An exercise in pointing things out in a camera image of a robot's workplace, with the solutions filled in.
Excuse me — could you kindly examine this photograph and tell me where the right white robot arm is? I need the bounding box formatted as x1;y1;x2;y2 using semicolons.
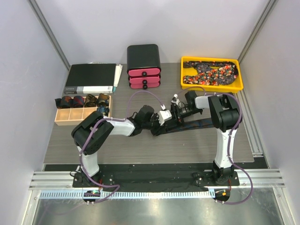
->
171;91;242;185

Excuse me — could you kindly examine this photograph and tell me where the colourful floral tie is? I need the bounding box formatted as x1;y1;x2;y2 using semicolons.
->
183;61;239;86

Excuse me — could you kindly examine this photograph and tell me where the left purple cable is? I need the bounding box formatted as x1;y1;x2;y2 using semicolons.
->
79;90;166;188

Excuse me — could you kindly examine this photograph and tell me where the rolled brown patterned tie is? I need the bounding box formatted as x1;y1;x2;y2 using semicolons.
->
84;94;98;107

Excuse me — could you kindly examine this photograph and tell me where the black flat box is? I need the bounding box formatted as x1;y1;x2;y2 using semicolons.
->
64;63;117;94

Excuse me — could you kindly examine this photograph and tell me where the white slotted cable duct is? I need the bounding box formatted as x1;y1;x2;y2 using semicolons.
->
39;189;215;200

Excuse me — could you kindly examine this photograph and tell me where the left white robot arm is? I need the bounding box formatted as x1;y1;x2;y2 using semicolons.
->
71;105;162;187

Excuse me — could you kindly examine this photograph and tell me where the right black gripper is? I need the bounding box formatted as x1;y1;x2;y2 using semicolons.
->
165;104;202;129

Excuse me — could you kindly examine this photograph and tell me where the black pink drawer box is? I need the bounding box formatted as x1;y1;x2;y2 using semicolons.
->
127;44;161;90

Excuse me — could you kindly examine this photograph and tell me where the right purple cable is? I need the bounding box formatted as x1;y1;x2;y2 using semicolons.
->
175;86;254;206

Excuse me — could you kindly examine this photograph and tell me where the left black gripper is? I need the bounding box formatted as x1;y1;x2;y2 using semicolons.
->
142;112;166;136

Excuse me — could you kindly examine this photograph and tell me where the rolled red dark tie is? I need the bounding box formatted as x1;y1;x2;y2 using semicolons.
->
55;96;73;109

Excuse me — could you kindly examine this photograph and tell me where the yellow plastic tray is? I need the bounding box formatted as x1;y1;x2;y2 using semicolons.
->
180;56;244;93

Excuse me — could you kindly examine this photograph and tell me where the blue brown striped tie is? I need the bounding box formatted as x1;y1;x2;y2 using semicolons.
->
150;118;214;136

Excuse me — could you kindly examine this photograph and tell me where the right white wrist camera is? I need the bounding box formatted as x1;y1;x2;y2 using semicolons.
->
171;94;180;105

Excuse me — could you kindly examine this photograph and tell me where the wooden compartment organizer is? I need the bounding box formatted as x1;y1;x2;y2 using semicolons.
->
54;94;113;126

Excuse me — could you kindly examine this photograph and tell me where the purple cable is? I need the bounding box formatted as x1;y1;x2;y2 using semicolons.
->
79;90;166;188
175;86;254;206

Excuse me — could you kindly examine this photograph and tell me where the aluminium frame rail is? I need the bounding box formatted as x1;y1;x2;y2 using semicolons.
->
29;171;78;189

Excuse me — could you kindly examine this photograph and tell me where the rolled navy striped tie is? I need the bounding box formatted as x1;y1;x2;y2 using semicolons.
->
72;96;85;108

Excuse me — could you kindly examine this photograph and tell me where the rolled blue gold tie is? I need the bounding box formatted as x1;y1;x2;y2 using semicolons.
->
97;106;110;116

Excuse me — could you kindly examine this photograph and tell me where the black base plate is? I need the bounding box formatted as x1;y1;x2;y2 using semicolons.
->
70;163;240;193

